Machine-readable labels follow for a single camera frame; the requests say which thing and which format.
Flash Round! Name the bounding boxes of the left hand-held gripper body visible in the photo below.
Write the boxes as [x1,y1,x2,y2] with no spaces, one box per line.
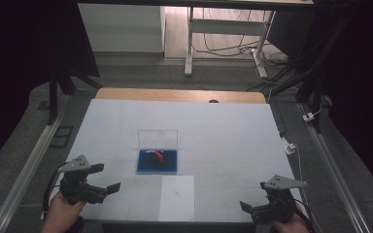
[57,154,109,206]

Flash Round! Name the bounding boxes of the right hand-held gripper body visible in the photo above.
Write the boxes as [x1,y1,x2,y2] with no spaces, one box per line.
[252,174,308,224]

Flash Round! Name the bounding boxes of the blue ink pad clear case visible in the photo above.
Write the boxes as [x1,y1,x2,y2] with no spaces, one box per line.
[136,129,179,176]

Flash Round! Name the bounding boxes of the person's right hand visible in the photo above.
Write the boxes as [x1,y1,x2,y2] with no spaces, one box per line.
[269,207,312,233]

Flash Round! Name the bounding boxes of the person's left hand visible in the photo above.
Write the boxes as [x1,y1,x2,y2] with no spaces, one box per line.
[41,192,86,233]

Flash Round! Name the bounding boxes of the white table cover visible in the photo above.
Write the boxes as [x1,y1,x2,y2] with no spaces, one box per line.
[43,98,305,224]

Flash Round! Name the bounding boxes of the white paper sheet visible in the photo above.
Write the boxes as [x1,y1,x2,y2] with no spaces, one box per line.
[159,175,195,222]

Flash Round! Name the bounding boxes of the black metal stand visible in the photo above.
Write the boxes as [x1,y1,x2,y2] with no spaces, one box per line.
[271,13,357,134]
[47,62,103,126]

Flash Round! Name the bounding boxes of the wooden table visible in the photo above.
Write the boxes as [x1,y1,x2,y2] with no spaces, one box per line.
[95,86,267,105]

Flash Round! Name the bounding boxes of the white cabinet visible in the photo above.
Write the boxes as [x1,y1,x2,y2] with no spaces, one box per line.
[77,3,167,54]

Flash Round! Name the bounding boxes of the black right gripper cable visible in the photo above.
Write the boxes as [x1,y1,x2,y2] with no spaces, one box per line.
[294,197,316,233]

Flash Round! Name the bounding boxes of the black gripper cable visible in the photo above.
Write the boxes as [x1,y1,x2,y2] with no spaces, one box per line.
[294,197,316,233]
[42,164,64,216]

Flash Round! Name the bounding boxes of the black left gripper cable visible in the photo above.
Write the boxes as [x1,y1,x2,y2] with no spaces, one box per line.
[42,164,64,216]

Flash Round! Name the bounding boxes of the white adapter with cable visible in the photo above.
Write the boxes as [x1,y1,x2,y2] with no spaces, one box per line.
[281,136,305,183]

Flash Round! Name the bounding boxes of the aluminium rail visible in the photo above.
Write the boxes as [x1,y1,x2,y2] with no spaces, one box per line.
[296,102,372,233]
[0,96,74,233]

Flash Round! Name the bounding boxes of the white plug with cable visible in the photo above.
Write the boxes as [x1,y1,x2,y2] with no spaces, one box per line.
[302,106,324,123]

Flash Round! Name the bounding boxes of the black floor cables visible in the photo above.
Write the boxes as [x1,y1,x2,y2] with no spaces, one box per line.
[192,9,300,93]

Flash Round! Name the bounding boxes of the white desk frame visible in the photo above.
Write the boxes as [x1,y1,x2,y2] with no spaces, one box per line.
[184,6,277,80]

